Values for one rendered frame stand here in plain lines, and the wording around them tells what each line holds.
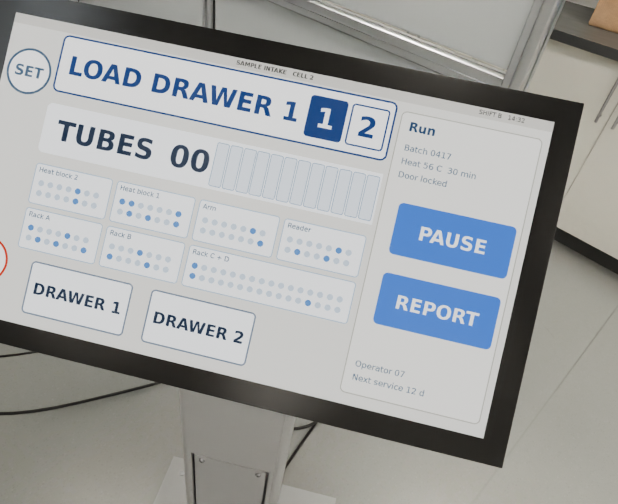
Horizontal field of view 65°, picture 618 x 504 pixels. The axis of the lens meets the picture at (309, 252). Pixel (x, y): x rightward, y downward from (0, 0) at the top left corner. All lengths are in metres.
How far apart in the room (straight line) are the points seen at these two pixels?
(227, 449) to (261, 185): 0.45
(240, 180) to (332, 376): 0.18
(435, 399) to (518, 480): 1.26
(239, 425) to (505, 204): 0.45
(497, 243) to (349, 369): 0.16
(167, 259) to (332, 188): 0.15
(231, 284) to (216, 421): 0.32
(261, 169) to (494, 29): 0.74
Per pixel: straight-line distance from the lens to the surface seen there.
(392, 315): 0.41
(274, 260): 0.41
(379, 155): 0.42
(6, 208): 0.50
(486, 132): 0.44
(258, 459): 0.76
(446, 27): 1.13
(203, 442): 0.76
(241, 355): 0.42
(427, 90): 0.44
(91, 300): 0.46
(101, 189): 0.46
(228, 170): 0.43
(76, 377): 1.69
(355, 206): 0.41
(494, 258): 0.43
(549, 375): 1.99
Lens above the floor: 1.33
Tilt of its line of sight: 40 degrees down
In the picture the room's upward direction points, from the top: 10 degrees clockwise
